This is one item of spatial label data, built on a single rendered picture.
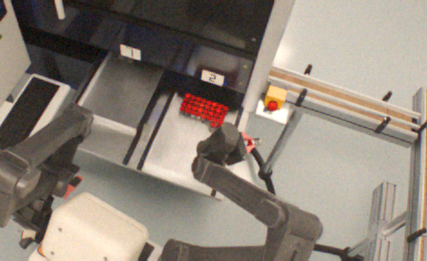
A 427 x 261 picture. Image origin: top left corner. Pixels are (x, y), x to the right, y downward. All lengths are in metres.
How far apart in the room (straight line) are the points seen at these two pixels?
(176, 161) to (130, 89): 0.38
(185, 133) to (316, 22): 2.12
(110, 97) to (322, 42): 2.07
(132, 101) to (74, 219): 0.84
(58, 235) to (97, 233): 0.10
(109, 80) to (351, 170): 1.69
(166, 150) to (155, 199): 0.89
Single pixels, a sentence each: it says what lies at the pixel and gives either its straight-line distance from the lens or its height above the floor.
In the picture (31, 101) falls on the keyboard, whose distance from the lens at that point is 1.85.
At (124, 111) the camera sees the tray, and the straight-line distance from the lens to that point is 1.69.
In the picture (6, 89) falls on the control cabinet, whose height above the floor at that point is 0.85.
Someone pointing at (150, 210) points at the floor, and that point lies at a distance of 2.44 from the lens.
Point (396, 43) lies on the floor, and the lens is 3.72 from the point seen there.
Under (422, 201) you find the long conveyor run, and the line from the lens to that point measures 1.78.
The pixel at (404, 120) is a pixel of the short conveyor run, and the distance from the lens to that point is 1.87.
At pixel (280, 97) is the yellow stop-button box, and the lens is 1.62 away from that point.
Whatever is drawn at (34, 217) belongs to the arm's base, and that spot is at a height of 1.22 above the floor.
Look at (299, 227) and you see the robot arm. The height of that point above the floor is 1.61.
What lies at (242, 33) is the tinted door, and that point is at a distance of 1.44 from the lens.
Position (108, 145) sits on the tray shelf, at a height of 0.88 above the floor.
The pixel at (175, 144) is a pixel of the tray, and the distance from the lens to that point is 1.62.
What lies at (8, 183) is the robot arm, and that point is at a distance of 0.79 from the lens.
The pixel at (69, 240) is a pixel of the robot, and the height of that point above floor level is 1.36.
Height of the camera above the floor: 2.30
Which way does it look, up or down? 57 degrees down
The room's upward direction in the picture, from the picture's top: 3 degrees clockwise
